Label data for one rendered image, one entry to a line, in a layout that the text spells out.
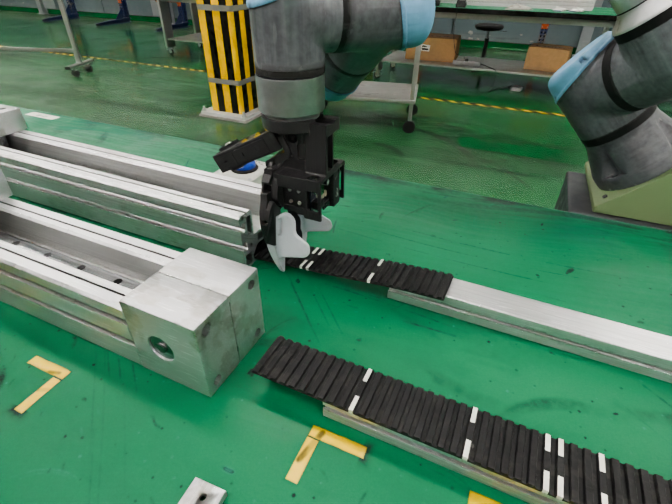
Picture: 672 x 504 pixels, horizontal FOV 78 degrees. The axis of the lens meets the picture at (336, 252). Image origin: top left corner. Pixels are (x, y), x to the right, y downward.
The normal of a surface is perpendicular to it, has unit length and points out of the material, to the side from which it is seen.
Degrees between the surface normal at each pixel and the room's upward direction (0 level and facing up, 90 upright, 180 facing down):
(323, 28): 107
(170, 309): 0
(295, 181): 91
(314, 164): 91
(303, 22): 90
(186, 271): 0
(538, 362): 0
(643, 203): 90
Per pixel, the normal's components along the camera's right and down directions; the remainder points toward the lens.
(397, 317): 0.01, -0.82
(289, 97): 0.07, 0.58
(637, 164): -0.56, 0.28
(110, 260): -0.42, 0.51
